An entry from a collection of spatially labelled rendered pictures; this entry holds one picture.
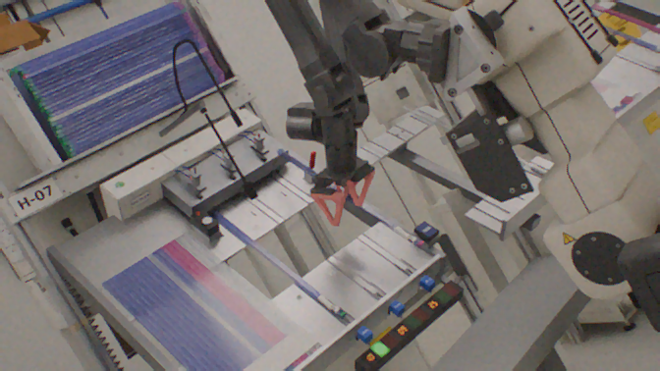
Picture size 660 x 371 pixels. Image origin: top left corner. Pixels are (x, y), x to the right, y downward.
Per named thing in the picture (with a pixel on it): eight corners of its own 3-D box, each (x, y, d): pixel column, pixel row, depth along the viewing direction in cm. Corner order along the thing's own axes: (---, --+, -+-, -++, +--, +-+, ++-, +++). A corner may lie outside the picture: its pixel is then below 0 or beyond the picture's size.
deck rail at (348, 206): (444, 271, 202) (446, 254, 198) (439, 275, 201) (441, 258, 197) (260, 144, 241) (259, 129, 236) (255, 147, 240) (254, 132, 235)
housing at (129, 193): (264, 156, 238) (262, 119, 229) (126, 238, 212) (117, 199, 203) (247, 144, 242) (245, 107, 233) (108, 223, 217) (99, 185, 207)
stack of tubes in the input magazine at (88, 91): (228, 79, 229) (180, -4, 227) (71, 158, 203) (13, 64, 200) (212, 92, 240) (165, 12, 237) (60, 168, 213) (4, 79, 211)
